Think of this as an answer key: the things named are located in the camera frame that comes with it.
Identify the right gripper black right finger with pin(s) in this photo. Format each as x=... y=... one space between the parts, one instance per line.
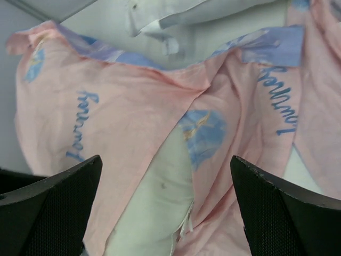
x=282 y=218

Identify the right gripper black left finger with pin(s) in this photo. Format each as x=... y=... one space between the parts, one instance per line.
x=48 y=215

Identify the pink pillowcase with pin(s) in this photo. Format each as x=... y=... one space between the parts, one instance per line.
x=70 y=107

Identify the bare white pillow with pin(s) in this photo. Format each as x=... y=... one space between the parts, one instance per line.
x=173 y=34

